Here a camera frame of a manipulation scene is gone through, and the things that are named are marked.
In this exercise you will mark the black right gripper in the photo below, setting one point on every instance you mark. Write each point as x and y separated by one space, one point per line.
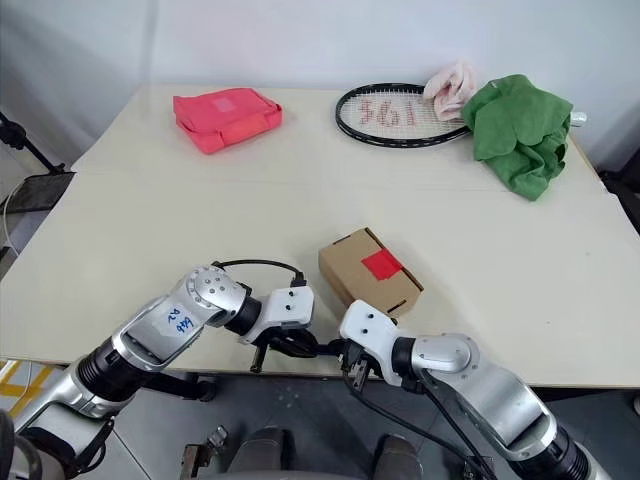
359 367

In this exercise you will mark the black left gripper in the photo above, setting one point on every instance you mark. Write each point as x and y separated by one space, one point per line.
260 357

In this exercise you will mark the brown cardboard box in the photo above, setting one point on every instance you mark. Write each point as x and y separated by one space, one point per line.
350 280

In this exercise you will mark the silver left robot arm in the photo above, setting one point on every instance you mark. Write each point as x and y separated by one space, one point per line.
200 295

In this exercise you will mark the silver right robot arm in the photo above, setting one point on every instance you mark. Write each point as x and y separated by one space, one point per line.
480 380

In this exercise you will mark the dark rounded grey shape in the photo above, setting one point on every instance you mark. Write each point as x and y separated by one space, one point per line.
397 457
262 455

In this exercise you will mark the black tennis racket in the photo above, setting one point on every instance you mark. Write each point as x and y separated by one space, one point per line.
345 125

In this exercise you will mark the pink fabric pouch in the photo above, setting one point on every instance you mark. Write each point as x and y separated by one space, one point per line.
225 120

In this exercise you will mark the pale pink cloth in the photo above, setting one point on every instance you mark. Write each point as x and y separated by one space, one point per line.
452 92

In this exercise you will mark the green cloth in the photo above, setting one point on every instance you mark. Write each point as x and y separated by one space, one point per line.
515 130

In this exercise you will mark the black mesh tray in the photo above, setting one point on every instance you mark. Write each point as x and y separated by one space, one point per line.
42 192

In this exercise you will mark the black object beside table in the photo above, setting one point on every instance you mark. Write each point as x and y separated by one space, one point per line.
622 192

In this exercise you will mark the black stand pole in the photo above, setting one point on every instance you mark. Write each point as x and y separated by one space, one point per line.
20 137

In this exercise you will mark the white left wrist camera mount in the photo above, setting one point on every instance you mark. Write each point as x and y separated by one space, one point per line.
290 305

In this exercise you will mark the small metal bracket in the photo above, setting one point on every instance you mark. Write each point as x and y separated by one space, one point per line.
200 450

